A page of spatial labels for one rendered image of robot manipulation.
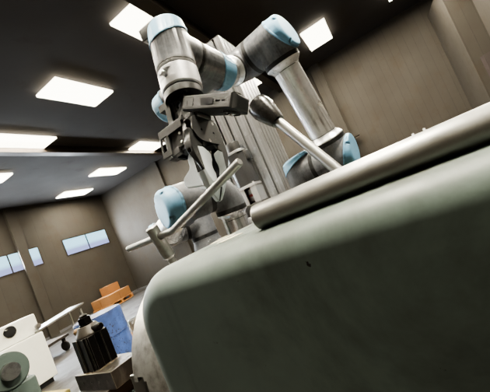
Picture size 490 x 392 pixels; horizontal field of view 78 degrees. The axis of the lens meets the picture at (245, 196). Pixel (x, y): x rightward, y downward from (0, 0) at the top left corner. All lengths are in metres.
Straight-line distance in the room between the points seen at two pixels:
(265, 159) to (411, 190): 1.12
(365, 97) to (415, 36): 1.94
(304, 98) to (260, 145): 0.38
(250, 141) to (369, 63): 9.11
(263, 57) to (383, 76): 9.25
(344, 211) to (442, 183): 0.06
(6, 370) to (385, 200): 1.46
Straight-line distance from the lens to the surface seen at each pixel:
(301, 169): 1.06
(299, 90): 1.01
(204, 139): 0.51
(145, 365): 0.53
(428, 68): 10.27
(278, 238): 0.23
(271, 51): 1.00
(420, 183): 0.21
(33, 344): 6.37
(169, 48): 0.61
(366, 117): 10.03
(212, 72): 0.67
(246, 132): 1.34
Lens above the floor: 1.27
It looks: 3 degrees up
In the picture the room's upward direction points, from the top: 23 degrees counter-clockwise
